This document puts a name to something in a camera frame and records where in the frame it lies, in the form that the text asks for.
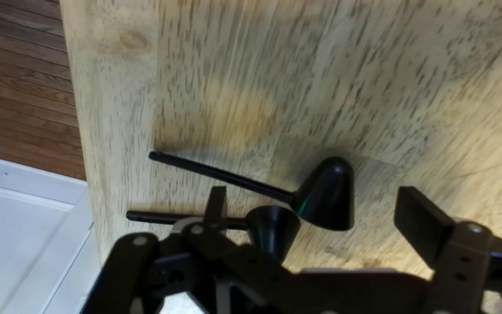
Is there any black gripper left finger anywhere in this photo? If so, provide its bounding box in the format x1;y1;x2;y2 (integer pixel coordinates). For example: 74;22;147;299
83;184;292;314

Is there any black measuring spoon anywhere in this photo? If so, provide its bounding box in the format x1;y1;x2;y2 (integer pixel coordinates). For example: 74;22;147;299
149;149;356;231
126;203;304;263

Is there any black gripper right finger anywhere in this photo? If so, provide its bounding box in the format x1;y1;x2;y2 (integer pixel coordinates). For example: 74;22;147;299
395;184;502;314

